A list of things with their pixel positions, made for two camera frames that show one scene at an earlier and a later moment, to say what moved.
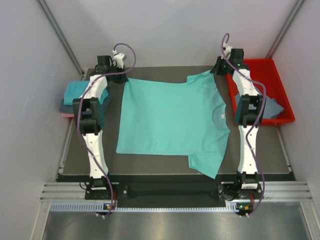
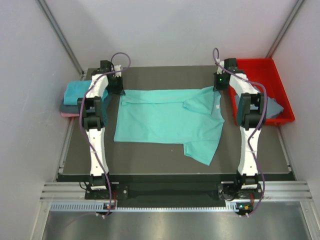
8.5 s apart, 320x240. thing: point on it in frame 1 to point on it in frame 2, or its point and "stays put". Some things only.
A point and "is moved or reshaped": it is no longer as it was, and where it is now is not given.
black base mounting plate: x=226 y=191 stays put
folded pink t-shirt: x=66 y=115 stays put
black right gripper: x=215 y=69 to x=217 y=87
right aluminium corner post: x=286 y=26 stays put
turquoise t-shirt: x=184 y=117 is moved or reshaped
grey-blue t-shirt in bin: x=272 y=107 stays put
